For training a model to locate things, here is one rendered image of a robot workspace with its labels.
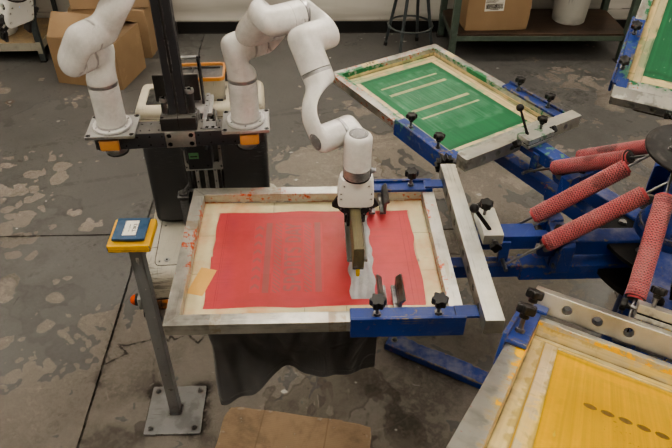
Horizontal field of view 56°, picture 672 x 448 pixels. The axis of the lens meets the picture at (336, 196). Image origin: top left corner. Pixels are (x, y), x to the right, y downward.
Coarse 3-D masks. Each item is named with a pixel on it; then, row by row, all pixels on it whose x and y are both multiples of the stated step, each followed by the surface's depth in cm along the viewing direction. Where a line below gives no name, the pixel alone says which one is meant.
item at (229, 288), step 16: (240, 256) 188; (336, 256) 189; (384, 256) 189; (400, 256) 189; (224, 272) 183; (240, 272) 183; (336, 272) 183; (384, 272) 184; (400, 272) 184; (416, 272) 184; (208, 288) 178; (224, 288) 178; (240, 288) 178; (336, 288) 178; (416, 288) 179; (208, 304) 173; (224, 304) 173; (240, 304) 173; (256, 304) 173; (272, 304) 173; (288, 304) 173; (304, 304) 174; (320, 304) 174; (336, 304) 174; (352, 304) 174; (368, 304) 174; (416, 304) 174
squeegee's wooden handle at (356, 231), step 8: (352, 208) 178; (352, 216) 175; (360, 216) 175; (352, 224) 172; (360, 224) 172; (352, 232) 170; (360, 232) 170; (352, 240) 168; (360, 240) 167; (352, 248) 168; (360, 248) 165; (352, 256) 169; (360, 256) 166; (352, 264) 169; (360, 264) 168
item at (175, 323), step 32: (224, 192) 207; (256, 192) 207; (288, 192) 207; (320, 192) 207; (416, 192) 208; (192, 224) 194; (192, 256) 184; (448, 256) 184; (448, 288) 174; (192, 320) 164; (224, 320) 164; (256, 320) 164; (288, 320) 164; (320, 320) 165
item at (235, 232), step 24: (240, 216) 203; (264, 216) 203; (288, 216) 203; (312, 216) 203; (336, 216) 203; (384, 216) 204; (216, 240) 194; (240, 240) 194; (336, 240) 194; (384, 240) 194; (408, 240) 195
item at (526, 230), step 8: (504, 224) 188; (512, 224) 188; (520, 224) 188; (528, 224) 188; (504, 232) 185; (512, 232) 185; (520, 232) 185; (528, 232) 185; (480, 240) 184; (504, 240) 184; (512, 240) 184; (520, 240) 184; (528, 240) 185; (536, 240) 185; (488, 248) 186; (512, 248) 186; (520, 248) 186; (528, 248) 187
